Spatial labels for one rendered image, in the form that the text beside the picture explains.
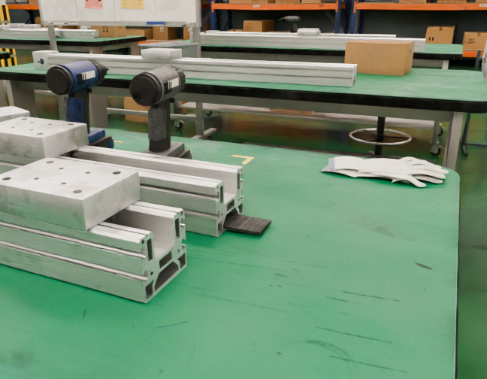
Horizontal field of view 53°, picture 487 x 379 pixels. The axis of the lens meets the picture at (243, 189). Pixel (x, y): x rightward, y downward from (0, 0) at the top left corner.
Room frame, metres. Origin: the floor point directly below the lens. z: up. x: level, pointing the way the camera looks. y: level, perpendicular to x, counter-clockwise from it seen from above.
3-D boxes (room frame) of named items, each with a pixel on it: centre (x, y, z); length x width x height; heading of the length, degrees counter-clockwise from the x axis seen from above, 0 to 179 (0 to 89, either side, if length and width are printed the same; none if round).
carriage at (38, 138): (0.87, 0.39, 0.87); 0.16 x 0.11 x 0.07; 66
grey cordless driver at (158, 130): (0.96, 0.15, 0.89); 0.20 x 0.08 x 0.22; 165
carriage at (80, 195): (0.59, 0.23, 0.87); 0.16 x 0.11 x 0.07; 66
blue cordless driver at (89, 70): (1.08, 0.35, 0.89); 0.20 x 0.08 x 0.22; 165
